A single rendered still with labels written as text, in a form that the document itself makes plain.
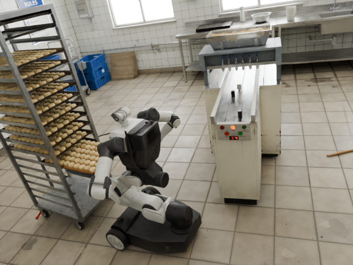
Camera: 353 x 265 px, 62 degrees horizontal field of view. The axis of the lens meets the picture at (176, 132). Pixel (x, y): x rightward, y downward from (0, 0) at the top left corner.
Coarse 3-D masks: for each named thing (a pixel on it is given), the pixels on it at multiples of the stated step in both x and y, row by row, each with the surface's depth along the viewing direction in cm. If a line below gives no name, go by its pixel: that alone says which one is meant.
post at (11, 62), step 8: (0, 32) 178; (0, 40) 179; (8, 48) 184; (8, 56) 184; (8, 64) 187; (16, 72) 189; (16, 80) 192; (24, 88) 195; (24, 96) 197; (32, 104) 201; (32, 112) 202; (40, 128) 209; (48, 144) 216; (48, 152) 220; (56, 160) 223; (56, 168) 226; (64, 176) 232; (64, 184) 233; (72, 200) 242; (80, 216) 251
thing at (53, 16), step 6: (54, 12) 209; (54, 18) 210; (60, 30) 216; (60, 42) 219; (66, 48) 222; (66, 54) 223; (72, 66) 228; (78, 84) 235; (78, 90) 237; (84, 96) 242; (84, 102) 242; (84, 108) 245; (90, 114) 250; (90, 120) 250; (90, 126) 253; (96, 132) 258; (96, 138) 258
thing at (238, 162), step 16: (224, 96) 259; (240, 96) 253; (224, 112) 231; (240, 112) 216; (256, 112) 222; (256, 128) 213; (224, 144) 227; (240, 144) 223; (256, 144) 220; (224, 160) 235; (240, 160) 231; (256, 160) 227; (224, 176) 243; (240, 176) 239; (256, 176) 235; (224, 192) 252; (240, 192) 247; (256, 192) 243
